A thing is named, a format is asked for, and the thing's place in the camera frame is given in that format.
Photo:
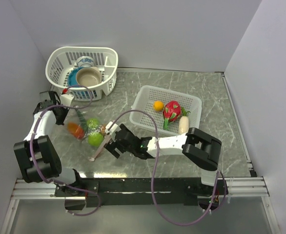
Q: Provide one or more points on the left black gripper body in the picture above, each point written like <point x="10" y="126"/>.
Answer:
<point x="63" y="111"/>

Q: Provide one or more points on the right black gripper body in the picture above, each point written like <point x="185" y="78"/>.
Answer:
<point x="122" y="148"/>

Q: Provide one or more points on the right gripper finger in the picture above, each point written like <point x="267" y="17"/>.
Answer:
<point x="112" y="149"/>
<point x="125" y="133"/>

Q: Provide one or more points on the green fake apple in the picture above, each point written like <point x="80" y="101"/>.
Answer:
<point x="95" y="139"/>
<point x="93" y="123"/>

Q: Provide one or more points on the red orange fake fruit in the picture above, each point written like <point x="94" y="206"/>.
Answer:
<point x="75" y="130"/>

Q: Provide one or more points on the clear zip top bag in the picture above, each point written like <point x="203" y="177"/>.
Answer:
<point x="89" y="129"/>

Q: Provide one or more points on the red fake dragon fruit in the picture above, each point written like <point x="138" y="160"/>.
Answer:
<point x="171" y="112"/>

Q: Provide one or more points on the white fake radish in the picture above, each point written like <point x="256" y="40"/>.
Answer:
<point x="183" y="125"/>

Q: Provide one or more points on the brown fake kiwi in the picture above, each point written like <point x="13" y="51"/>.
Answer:
<point x="102" y="129"/>

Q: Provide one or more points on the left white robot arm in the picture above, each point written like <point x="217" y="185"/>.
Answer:
<point x="36" y="156"/>

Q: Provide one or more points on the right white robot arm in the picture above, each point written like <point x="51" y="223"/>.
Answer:
<point x="198" y="146"/>

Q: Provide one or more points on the blue plate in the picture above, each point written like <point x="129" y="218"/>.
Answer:
<point x="72" y="80"/>

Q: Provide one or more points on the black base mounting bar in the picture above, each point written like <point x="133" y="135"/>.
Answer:
<point x="188" y="191"/>

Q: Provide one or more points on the beige bowl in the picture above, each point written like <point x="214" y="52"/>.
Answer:
<point x="89" y="76"/>

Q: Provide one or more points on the white slotted dish basket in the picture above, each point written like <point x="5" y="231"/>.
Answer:
<point x="63" y="60"/>

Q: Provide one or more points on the blue white porcelain bowl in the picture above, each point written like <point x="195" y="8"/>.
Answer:
<point x="85" y="61"/>

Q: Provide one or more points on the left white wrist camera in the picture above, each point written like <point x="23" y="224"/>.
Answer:
<point x="66" y="98"/>

